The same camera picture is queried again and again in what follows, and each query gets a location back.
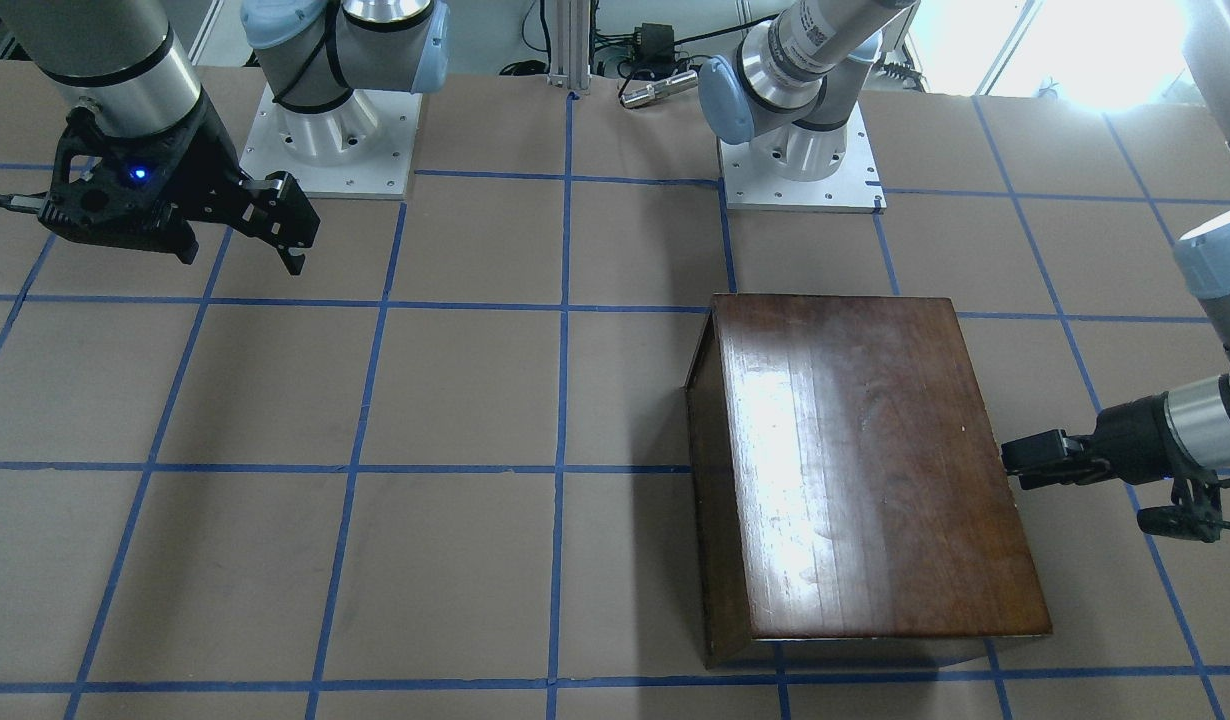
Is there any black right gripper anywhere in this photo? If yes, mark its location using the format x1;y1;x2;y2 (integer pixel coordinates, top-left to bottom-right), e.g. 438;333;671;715
36;94;321;274

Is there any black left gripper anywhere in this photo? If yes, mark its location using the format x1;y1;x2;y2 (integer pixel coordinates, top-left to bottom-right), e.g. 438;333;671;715
1002;395;1184;491

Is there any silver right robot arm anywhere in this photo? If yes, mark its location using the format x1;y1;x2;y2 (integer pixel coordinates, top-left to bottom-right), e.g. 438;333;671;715
0;1;450;274

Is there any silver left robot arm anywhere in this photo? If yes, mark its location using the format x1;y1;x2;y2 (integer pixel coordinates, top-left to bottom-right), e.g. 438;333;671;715
699;1;1205;489

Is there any dark wooden drawer box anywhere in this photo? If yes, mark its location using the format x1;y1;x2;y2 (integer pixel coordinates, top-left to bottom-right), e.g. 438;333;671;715
684;293;1053;667

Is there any silver cylinder flashlight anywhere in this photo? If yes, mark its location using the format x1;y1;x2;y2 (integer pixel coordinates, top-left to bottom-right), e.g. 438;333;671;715
617;70;699;110

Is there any black power brick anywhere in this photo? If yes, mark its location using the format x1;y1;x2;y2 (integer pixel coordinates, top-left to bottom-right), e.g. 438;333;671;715
630;23;677;65

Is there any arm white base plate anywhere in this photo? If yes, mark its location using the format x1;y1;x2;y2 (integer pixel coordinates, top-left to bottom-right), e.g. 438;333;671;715
717;105;888;214
240;87;426;201

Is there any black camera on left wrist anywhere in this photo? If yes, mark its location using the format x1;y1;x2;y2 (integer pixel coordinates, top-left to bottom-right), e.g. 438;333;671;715
1137;478;1224;543

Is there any aluminium frame post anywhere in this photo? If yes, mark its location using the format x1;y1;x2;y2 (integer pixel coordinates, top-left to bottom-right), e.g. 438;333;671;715
539;1;597;98

